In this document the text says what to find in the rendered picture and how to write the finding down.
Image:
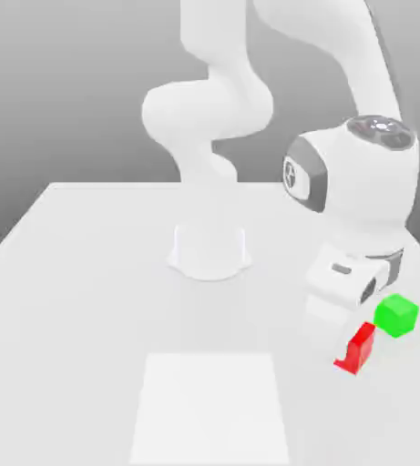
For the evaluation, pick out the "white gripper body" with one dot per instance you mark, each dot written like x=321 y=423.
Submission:
x=328 y=309

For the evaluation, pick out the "small red cube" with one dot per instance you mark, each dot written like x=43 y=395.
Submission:
x=361 y=346

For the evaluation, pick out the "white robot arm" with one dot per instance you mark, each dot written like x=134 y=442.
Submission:
x=209 y=109

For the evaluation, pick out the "small green cube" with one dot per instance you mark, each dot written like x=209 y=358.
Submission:
x=396 y=316

